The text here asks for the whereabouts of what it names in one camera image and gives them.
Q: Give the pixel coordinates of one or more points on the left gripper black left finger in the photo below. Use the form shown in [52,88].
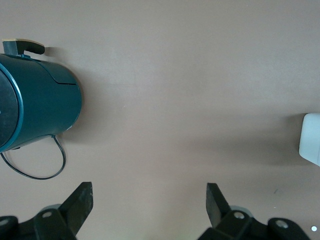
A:
[75,210]

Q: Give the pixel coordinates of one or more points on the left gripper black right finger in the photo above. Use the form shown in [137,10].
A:
[217,210]

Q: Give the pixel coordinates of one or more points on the white square trash bin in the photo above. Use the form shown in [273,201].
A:
[311,137]

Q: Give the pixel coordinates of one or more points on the dark teal electric kettle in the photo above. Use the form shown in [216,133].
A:
[45,100]

